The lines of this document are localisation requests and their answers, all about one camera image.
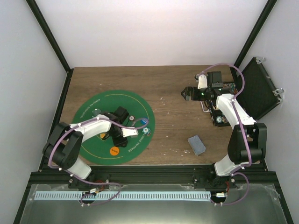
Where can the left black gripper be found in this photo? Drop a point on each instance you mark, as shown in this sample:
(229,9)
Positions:
(119,143)

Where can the light blue slotted strip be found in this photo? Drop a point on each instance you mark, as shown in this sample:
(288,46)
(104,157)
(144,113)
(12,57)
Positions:
(126,195)

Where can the blue small blind button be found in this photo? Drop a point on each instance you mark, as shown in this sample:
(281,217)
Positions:
(144,121)

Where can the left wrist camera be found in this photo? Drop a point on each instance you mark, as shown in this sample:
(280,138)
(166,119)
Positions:
(126,132)

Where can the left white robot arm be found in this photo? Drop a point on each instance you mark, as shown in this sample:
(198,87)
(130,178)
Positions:
(63,147)

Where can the orange big blind button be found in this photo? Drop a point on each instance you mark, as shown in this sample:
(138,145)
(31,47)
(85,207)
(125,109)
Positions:
(114,151)

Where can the black poker case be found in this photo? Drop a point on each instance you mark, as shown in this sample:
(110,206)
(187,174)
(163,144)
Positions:
(258,93)

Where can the green round poker mat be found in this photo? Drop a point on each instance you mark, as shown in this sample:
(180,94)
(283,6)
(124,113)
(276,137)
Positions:
(96,150)

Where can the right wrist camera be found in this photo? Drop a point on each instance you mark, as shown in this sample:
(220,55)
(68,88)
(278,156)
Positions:
(202,81)

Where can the clear dealer button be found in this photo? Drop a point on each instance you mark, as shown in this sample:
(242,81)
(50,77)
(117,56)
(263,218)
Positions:
(96,112)

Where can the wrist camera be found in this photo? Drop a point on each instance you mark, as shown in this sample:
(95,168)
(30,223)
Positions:
(202,81)
(126,132)

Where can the blue playing card deck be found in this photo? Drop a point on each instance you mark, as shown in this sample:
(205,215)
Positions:
(197,145)

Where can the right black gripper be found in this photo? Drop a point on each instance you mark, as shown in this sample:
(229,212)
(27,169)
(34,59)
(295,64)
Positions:
(188,90)

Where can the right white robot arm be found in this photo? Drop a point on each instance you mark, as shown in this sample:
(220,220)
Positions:
(247,143)

